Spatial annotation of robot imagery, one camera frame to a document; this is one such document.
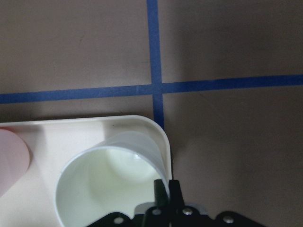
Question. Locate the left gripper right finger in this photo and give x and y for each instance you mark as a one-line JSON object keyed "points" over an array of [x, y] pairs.
{"points": [[181, 215]]}

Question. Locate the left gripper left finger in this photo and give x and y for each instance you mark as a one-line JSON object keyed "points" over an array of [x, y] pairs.
{"points": [[158, 214]]}

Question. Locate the white ikea cup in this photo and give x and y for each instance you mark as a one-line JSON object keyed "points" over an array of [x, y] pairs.
{"points": [[115, 175]]}

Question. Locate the pink cup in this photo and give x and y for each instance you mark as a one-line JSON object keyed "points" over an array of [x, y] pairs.
{"points": [[14, 159]]}

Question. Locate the cream serving tray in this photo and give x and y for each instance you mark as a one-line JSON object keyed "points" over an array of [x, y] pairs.
{"points": [[52, 144]]}

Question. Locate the brown paper table cover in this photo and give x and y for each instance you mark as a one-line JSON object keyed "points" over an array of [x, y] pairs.
{"points": [[224, 78]]}

